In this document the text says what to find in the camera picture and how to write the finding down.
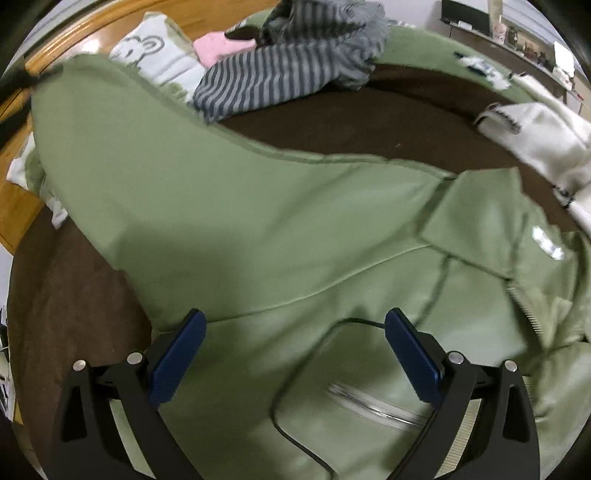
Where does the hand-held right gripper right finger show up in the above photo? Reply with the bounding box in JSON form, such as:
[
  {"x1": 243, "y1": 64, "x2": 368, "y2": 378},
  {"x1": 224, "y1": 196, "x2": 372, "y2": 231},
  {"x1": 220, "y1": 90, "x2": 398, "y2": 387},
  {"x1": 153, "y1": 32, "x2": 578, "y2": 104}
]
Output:
[{"x1": 385, "y1": 308, "x2": 541, "y2": 480}]

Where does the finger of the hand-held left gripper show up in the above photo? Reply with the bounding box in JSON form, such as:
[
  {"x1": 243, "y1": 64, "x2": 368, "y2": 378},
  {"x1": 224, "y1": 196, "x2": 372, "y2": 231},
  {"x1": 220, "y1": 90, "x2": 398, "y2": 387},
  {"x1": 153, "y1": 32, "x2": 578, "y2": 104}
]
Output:
[{"x1": 0, "y1": 62, "x2": 63, "y2": 148}]

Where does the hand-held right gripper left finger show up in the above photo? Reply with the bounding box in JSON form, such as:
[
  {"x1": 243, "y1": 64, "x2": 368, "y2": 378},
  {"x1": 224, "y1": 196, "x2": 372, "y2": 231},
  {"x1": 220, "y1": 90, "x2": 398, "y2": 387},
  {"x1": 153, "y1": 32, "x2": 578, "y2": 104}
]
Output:
[{"x1": 48, "y1": 309, "x2": 208, "y2": 480}]

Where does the green jacket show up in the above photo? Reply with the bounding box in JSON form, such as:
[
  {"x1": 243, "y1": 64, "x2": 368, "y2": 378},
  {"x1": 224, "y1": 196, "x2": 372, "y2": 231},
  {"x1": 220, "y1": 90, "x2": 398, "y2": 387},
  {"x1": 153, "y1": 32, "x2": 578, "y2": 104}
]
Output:
[{"x1": 30, "y1": 54, "x2": 591, "y2": 480}]

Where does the white bear print blanket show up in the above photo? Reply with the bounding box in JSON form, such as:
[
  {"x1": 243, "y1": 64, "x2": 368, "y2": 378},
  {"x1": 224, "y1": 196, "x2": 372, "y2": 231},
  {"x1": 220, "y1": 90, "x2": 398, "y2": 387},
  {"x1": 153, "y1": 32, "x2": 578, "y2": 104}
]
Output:
[{"x1": 7, "y1": 11, "x2": 206, "y2": 229}]

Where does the pink cloth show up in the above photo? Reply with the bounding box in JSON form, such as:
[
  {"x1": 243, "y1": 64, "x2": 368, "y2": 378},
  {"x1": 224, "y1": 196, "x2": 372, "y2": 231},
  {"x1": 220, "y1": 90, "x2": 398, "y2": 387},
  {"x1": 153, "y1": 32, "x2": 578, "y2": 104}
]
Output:
[{"x1": 193, "y1": 31, "x2": 257, "y2": 68}]

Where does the grey striped garment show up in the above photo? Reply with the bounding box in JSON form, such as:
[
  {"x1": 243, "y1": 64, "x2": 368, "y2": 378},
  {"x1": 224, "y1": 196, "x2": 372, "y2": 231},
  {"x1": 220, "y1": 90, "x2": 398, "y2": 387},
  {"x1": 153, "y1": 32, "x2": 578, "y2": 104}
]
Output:
[{"x1": 191, "y1": 0, "x2": 393, "y2": 125}]

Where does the white fleece garment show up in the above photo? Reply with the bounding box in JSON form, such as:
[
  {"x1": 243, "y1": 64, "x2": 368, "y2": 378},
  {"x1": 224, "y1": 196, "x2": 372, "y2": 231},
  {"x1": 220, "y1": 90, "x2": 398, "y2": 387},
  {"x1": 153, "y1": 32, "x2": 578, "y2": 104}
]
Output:
[{"x1": 473, "y1": 74, "x2": 591, "y2": 232}]

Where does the wooden cabinet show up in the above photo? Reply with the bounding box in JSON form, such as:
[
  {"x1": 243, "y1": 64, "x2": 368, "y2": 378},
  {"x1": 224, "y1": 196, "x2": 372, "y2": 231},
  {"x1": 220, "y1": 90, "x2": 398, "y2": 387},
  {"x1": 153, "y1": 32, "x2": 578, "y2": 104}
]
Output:
[{"x1": 450, "y1": 18, "x2": 591, "y2": 112}]

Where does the white box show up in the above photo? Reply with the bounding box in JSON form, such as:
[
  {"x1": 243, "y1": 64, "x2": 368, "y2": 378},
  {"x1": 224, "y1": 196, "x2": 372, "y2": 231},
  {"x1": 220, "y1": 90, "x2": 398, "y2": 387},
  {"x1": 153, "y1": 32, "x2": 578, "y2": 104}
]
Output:
[{"x1": 553, "y1": 41, "x2": 576, "y2": 79}]

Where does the black monitor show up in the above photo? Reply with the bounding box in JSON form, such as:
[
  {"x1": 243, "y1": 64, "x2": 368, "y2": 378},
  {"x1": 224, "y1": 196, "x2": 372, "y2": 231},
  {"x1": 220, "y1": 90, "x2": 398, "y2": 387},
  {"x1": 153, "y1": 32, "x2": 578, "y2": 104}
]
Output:
[{"x1": 441, "y1": 0, "x2": 490, "y2": 31}]

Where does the black cable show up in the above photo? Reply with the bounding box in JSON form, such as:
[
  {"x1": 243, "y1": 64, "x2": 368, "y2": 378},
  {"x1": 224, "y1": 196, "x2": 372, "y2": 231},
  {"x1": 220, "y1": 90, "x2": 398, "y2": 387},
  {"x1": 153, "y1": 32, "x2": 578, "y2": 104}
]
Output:
[{"x1": 270, "y1": 318, "x2": 389, "y2": 480}]

